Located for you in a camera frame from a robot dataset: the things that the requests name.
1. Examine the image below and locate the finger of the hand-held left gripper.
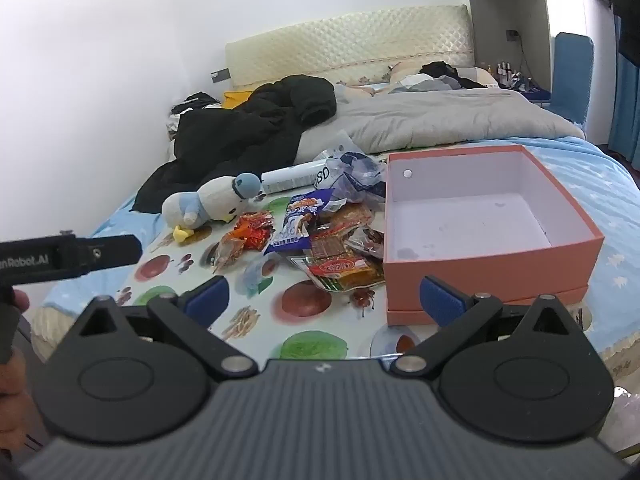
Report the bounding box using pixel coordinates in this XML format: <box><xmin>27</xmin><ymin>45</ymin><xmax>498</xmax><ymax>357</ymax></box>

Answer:
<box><xmin>75</xmin><ymin>234</ymin><xmax>142</xmax><ymax>277</ymax></box>

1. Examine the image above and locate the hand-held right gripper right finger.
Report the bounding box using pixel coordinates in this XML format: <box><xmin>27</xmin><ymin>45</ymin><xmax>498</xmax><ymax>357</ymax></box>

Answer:
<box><xmin>389</xmin><ymin>275</ymin><xmax>586</xmax><ymax>378</ymax></box>

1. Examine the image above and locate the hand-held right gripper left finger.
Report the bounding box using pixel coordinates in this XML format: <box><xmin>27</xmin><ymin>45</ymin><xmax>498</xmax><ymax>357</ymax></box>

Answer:
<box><xmin>65</xmin><ymin>275</ymin><xmax>260</xmax><ymax>382</ymax></box>

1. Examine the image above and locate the clear packet brown shredded snack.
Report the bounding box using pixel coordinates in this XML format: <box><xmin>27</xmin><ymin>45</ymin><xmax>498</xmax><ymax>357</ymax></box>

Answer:
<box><xmin>212</xmin><ymin>236</ymin><xmax>247</xmax><ymax>274</ymax></box>

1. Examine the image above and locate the pink cardboard box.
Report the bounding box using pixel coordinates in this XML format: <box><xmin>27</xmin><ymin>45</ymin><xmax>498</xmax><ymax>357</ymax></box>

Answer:
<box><xmin>384</xmin><ymin>144</ymin><xmax>606</xmax><ymax>327</ymax></box>

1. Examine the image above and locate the orange snack packet red label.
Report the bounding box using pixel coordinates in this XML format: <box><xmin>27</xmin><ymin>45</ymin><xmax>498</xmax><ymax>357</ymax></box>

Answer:
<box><xmin>290</xmin><ymin>255</ymin><xmax>386</xmax><ymax>293</ymax></box>

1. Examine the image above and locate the blue white snack packet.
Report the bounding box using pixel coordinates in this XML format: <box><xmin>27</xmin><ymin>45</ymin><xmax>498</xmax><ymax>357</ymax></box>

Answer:
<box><xmin>265</xmin><ymin>187</ymin><xmax>347</xmax><ymax>256</ymax></box>

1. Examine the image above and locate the orange brown snack packet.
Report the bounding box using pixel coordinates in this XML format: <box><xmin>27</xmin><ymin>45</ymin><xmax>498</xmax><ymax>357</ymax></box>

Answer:
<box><xmin>320</xmin><ymin>202</ymin><xmax>376</xmax><ymax>233</ymax></box>

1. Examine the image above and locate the person's left hand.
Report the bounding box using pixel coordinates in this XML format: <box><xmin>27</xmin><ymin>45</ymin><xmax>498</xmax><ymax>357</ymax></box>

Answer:
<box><xmin>0</xmin><ymin>287</ymin><xmax>38</xmax><ymax>441</ymax></box>

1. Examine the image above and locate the food print mat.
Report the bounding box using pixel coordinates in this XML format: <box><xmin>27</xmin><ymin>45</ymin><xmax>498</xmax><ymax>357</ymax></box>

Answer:
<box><xmin>112</xmin><ymin>150</ymin><xmax>596</xmax><ymax>362</ymax></box>

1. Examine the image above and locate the small clear dark snack packet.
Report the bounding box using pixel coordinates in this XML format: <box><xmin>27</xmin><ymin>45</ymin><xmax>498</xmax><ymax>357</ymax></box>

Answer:
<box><xmin>345</xmin><ymin>227</ymin><xmax>386</xmax><ymax>262</ymax></box>

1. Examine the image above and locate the blue white plush penguin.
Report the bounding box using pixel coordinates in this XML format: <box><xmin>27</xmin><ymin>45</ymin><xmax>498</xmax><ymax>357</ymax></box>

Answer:
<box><xmin>161</xmin><ymin>172</ymin><xmax>265</xmax><ymax>245</ymax></box>

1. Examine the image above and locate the dark red stick snack packet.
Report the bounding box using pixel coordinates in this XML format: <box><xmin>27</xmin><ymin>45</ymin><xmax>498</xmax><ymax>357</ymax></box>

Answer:
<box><xmin>307</xmin><ymin>225</ymin><xmax>352</xmax><ymax>262</ymax></box>

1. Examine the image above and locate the white paper roll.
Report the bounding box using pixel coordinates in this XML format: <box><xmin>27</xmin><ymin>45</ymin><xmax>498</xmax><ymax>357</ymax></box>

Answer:
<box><xmin>260</xmin><ymin>157</ymin><xmax>333</xmax><ymax>196</ymax></box>

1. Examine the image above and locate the clear plastic bag dark print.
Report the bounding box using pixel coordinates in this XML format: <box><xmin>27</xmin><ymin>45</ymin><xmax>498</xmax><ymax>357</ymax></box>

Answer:
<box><xmin>312</xmin><ymin>130</ymin><xmax>388</xmax><ymax>206</ymax></box>

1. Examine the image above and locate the black jacket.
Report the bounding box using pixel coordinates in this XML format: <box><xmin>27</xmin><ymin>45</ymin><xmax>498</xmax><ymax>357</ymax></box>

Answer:
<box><xmin>131</xmin><ymin>74</ymin><xmax>338</xmax><ymax>213</ymax></box>

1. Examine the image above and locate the black white clothing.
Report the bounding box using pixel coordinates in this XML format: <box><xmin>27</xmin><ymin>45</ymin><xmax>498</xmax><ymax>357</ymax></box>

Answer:
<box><xmin>166</xmin><ymin>92</ymin><xmax>222</xmax><ymax>142</ymax></box>

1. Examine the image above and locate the grey blanket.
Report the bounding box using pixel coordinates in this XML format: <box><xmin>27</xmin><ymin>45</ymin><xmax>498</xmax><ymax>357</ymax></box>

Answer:
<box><xmin>295</xmin><ymin>84</ymin><xmax>586</xmax><ymax>161</ymax></box>

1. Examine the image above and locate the yellow cloth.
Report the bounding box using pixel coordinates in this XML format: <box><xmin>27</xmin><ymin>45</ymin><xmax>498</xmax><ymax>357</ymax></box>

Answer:
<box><xmin>222</xmin><ymin>91</ymin><xmax>257</xmax><ymax>110</ymax></box>

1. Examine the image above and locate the dark clothes pile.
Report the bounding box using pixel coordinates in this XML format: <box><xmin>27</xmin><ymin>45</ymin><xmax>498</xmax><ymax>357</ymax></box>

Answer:
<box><xmin>400</xmin><ymin>61</ymin><xmax>495</xmax><ymax>93</ymax></box>

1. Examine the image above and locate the beige pillow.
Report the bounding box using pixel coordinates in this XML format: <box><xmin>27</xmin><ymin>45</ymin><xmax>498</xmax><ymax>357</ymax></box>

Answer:
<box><xmin>389</xmin><ymin>60</ymin><xmax>501</xmax><ymax>92</ymax></box>

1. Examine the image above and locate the group of small bottles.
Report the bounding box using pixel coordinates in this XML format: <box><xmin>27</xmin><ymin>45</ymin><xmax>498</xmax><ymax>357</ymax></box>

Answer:
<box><xmin>480</xmin><ymin>61</ymin><xmax>532</xmax><ymax>89</ymax></box>

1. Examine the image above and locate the blue chair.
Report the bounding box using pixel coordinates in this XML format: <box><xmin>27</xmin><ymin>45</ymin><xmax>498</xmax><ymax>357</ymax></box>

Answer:
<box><xmin>550</xmin><ymin>32</ymin><xmax>595</xmax><ymax>127</ymax></box>

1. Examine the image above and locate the blue curtain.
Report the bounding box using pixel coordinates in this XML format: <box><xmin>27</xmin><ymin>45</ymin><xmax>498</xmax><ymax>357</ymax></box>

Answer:
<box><xmin>607</xmin><ymin>15</ymin><xmax>640</xmax><ymax>161</ymax></box>

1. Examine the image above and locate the cream quilted headboard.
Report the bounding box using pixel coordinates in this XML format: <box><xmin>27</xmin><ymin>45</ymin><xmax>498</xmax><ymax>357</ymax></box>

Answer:
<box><xmin>224</xmin><ymin>4</ymin><xmax>475</xmax><ymax>88</ymax></box>

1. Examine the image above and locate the white cabinet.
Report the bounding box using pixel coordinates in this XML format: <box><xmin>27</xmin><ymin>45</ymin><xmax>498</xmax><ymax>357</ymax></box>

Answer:
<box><xmin>462</xmin><ymin>0</ymin><xmax>557</xmax><ymax>92</ymax></box>

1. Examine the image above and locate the hanging dark coat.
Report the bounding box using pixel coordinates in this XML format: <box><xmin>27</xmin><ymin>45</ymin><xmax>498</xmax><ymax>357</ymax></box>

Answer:
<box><xmin>577</xmin><ymin>0</ymin><xmax>640</xmax><ymax>68</ymax></box>

